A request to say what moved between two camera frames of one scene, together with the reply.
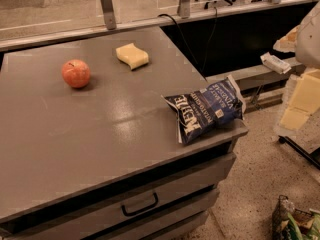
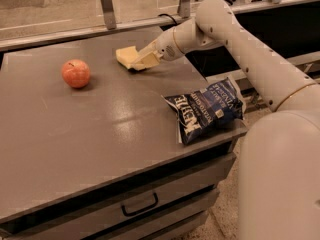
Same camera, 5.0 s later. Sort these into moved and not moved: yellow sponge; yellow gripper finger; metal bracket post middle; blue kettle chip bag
Moved: yellow gripper finger
Not moved: metal bracket post middle; blue kettle chip bag; yellow sponge
